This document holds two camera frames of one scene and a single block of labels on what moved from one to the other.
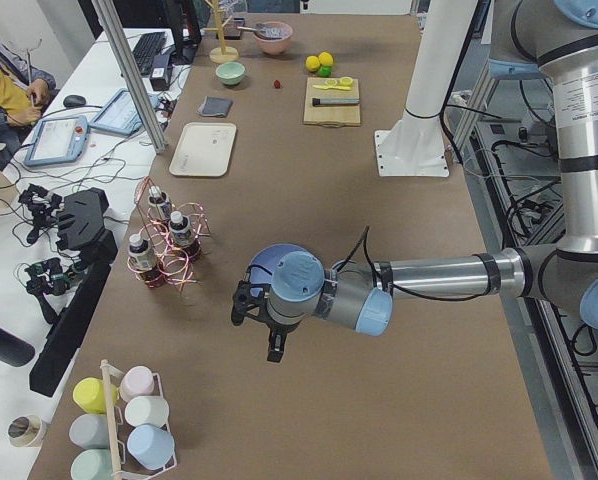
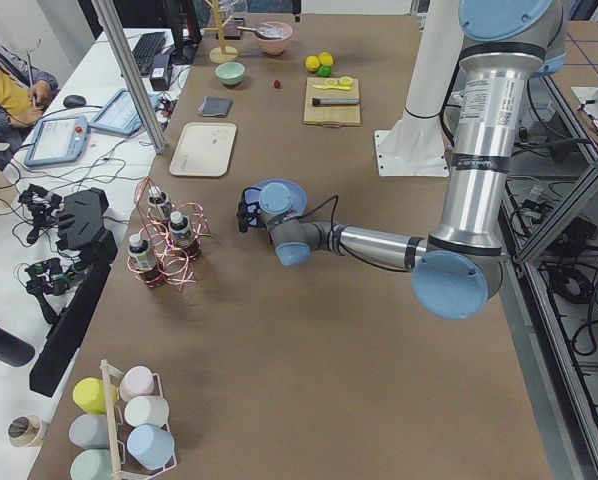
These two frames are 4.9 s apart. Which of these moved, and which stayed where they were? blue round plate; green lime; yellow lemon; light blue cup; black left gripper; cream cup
Moved: black left gripper; blue round plate
Stayed: cream cup; yellow lemon; green lime; light blue cup
